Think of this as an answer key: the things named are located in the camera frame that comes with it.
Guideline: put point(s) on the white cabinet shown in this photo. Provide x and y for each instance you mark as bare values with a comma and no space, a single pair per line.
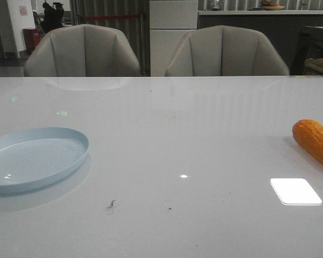
169,21

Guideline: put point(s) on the red trash bin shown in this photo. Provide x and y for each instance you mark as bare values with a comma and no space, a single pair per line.
32,39

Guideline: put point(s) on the fruit bowl on counter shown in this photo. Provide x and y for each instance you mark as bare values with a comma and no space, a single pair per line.
270,6

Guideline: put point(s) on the right beige upholstered chair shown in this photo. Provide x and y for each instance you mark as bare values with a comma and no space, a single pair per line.
226,51

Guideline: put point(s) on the orange toy corn cob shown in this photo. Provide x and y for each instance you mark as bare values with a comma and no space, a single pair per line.
308,134

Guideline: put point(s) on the light blue round plate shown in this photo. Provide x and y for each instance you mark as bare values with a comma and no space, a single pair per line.
38,157

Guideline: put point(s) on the dark grey counter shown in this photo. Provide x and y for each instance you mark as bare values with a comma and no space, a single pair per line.
281,27

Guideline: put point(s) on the dark wooden chair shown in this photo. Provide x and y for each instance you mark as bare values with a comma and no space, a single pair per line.
309,45

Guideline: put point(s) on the beige upholstered chair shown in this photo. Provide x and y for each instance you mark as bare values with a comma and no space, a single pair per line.
83,51
226,51

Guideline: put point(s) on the small debris scrap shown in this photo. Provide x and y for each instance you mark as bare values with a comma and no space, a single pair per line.
111,204

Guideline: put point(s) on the person in dark clothes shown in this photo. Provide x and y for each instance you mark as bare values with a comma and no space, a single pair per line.
52,16

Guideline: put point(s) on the tan cushion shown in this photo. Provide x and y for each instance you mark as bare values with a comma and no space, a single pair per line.
315,64

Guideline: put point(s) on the left beige upholstered chair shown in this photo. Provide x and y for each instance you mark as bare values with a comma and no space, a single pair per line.
83,51

